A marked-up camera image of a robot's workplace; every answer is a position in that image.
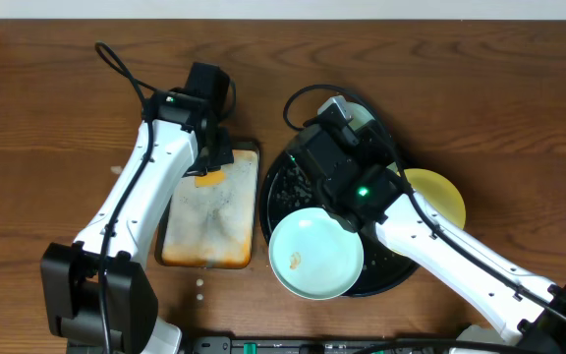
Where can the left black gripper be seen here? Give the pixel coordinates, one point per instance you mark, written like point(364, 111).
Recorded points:
point(219, 158)

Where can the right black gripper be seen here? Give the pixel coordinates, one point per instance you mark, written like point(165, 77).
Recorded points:
point(375, 139)

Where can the light blue plate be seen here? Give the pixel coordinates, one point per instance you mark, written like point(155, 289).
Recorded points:
point(360, 115)
point(313, 257)

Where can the orange sponge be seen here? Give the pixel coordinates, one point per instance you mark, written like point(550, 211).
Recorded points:
point(210, 179)

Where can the yellow plate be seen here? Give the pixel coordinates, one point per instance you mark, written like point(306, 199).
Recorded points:
point(438, 198)

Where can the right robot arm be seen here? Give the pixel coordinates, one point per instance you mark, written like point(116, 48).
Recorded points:
point(359, 179)

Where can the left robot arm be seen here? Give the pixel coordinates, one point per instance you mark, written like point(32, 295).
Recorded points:
point(96, 292)

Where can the black round tray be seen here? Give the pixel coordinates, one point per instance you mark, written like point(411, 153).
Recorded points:
point(285, 189)

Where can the black rectangular soapy tray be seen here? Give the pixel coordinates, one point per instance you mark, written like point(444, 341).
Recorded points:
point(213, 226)

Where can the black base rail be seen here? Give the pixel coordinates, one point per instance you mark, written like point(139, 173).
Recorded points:
point(227, 345)

